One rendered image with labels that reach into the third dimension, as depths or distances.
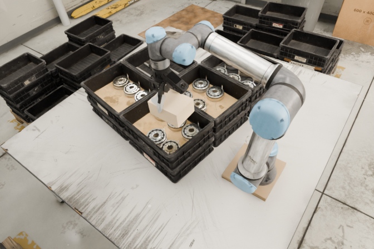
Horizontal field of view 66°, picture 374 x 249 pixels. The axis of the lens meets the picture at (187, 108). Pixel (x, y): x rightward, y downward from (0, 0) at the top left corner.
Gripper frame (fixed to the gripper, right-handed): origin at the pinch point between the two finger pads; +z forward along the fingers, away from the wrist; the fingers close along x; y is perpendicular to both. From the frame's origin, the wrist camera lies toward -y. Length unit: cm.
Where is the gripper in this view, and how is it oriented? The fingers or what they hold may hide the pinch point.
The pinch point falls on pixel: (171, 103)
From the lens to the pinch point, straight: 127.4
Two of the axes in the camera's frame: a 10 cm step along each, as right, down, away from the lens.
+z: 0.8, 7.1, 7.0
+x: -5.9, 6.0, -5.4
